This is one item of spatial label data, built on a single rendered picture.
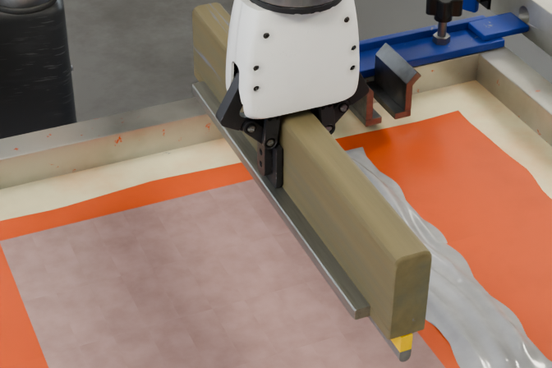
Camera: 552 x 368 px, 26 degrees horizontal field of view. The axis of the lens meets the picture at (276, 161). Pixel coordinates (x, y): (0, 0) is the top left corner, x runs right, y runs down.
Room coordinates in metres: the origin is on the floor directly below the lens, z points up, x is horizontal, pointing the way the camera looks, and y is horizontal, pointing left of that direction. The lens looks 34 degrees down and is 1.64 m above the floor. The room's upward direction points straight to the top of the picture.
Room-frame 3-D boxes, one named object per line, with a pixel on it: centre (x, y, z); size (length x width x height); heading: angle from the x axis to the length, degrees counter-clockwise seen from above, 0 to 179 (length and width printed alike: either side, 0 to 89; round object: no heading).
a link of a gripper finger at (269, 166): (0.82, 0.01, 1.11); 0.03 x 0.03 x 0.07; 23
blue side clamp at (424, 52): (1.17, -0.11, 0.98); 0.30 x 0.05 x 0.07; 113
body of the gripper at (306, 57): (0.83, -0.01, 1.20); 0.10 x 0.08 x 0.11; 113
